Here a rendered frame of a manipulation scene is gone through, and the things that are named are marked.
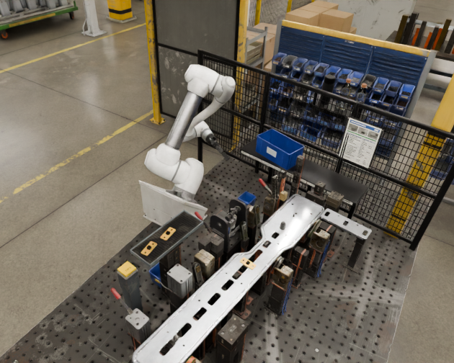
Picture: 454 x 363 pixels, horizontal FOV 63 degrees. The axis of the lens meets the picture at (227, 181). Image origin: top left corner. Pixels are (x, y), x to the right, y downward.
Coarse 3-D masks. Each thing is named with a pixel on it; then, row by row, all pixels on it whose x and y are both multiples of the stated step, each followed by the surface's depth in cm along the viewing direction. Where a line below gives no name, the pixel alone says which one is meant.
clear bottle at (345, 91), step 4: (348, 80) 227; (344, 84) 230; (348, 84) 228; (344, 88) 229; (348, 88) 229; (340, 92) 233; (344, 92) 230; (348, 92) 230; (344, 96) 231; (348, 96) 232; (340, 108) 237
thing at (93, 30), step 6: (84, 0) 724; (90, 0) 724; (84, 6) 732; (90, 6) 729; (90, 12) 734; (96, 12) 746; (90, 18) 741; (96, 18) 750; (90, 24) 750; (96, 24) 756; (90, 30) 758; (96, 30) 761
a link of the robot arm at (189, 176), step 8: (192, 160) 245; (184, 168) 242; (192, 168) 243; (200, 168) 245; (176, 176) 241; (184, 176) 241; (192, 176) 242; (200, 176) 246; (176, 184) 245; (184, 184) 242; (192, 184) 243; (192, 192) 245
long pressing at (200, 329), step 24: (288, 216) 221; (312, 216) 222; (264, 240) 205; (288, 240) 206; (240, 264) 191; (264, 264) 192; (216, 288) 179; (240, 288) 180; (192, 312) 169; (216, 312) 169; (168, 336) 159; (192, 336) 160; (144, 360) 151; (168, 360) 151
